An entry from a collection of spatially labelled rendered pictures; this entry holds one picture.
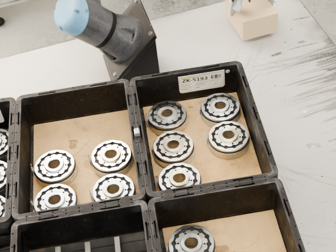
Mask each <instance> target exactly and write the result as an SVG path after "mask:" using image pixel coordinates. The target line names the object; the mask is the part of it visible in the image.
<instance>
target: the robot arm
mask: <svg viewBox="0 0 336 252"><path fill-rule="evenodd" d="M242 1H243V0H231V2H230V16H231V17H232V16H233V14H234V13H235V11H236V12H238V13H239V12H240V11H241V10H242ZM55 7H56V9H55V10H54V22H55V24H56V26H57V27H58V28H59V29H60V30H61V31H63V32H64V33H65V34H67V35H69V36H72V37H75V38H77V39H79V40H81V41H83V42H85V43H87V44H89V45H91V46H93V47H95V48H97V49H99V50H100V51H101V52H102V53H103V54H104V55H105V56H106V57H107V58H108V59H109V60H110V61H111V62H113V63H115V64H118V65H120V64H123V63H125V62H127V61H128V60H129V59H130V58H131V57H132V56H133V55H134V54H135V52H136V51H137V49H138V47H139V45H140V42H141V39H142V35H143V25H142V23H141V21H140V20H139V19H137V18H136V17H134V16H131V15H125V14H118V13H114V12H112V11H110V10H108V9H106V8H105V7H103V6H102V5H101V0H58V1H57V3H56V6H55Z"/></svg>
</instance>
